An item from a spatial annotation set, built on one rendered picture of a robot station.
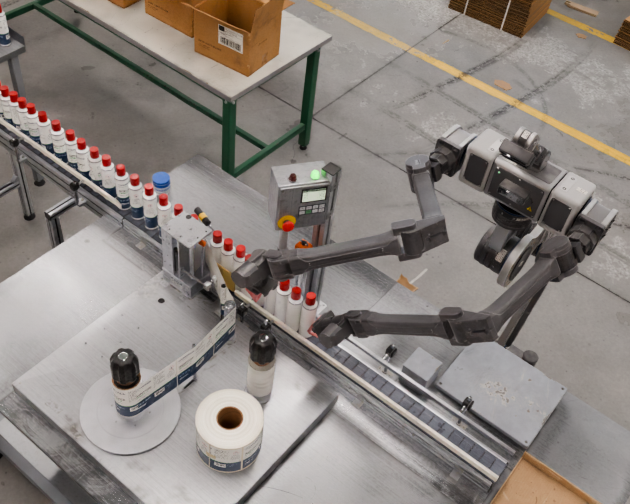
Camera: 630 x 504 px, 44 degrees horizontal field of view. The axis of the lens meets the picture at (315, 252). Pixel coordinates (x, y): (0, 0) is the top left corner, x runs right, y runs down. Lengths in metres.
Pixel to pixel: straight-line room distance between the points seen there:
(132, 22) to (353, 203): 1.54
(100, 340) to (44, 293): 0.33
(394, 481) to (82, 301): 1.25
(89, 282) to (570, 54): 4.30
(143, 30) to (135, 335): 2.03
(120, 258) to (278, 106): 2.34
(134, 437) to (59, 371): 0.36
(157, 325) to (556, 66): 4.07
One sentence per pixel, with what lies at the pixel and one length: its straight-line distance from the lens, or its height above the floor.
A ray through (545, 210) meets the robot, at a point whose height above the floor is 1.45.
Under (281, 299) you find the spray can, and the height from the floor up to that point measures 1.02.
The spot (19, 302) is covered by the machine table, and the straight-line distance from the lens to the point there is 2.92.
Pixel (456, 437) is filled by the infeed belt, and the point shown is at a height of 0.88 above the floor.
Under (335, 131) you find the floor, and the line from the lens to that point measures 4.93.
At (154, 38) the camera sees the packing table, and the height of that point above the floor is 0.78.
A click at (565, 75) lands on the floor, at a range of 5.98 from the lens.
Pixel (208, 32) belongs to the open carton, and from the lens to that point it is 4.00.
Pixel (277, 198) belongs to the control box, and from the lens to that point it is 2.36.
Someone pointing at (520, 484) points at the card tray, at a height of 0.83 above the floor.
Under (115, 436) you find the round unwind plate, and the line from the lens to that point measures 2.49.
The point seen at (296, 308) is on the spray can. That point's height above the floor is 1.02.
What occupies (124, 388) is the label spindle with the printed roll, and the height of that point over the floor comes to 1.05.
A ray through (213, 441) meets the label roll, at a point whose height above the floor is 1.02.
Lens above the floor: 3.05
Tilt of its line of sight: 47 degrees down
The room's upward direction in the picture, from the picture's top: 8 degrees clockwise
